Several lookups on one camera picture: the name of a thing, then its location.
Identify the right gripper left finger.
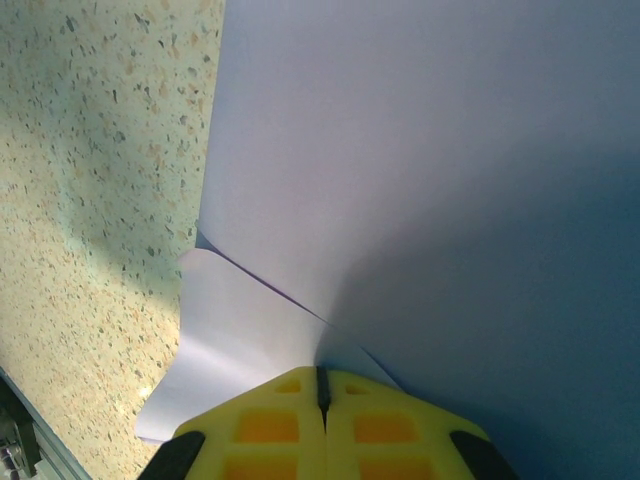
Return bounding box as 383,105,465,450
142,366,326,480

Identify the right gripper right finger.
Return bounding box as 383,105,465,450
319,367,521,480

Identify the aluminium front beam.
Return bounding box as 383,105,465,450
0,364,96,480

